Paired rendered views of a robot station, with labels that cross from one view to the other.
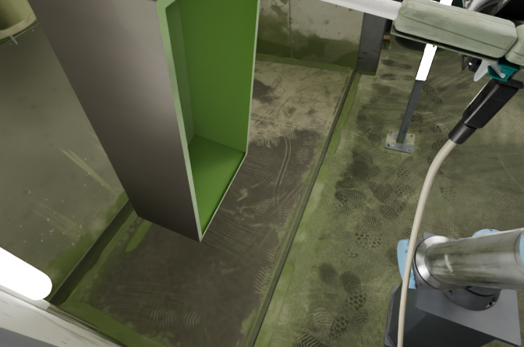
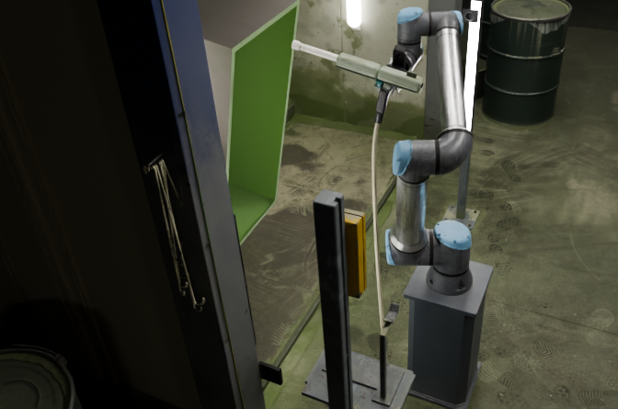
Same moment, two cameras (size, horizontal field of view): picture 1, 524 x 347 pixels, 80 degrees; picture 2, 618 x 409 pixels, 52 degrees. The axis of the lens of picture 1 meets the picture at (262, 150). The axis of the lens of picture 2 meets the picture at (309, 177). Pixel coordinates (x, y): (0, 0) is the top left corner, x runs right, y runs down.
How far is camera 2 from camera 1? 176 cm
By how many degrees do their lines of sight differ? 14
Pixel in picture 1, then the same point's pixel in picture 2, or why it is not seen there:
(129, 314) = not seen: hidden behind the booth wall
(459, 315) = (436, 298)
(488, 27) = (367, 65)
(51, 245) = not seen: hidden behind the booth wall
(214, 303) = not seen: hidden behind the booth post
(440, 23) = (349, 62)
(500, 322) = (466, 301)
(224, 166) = (250, 210)
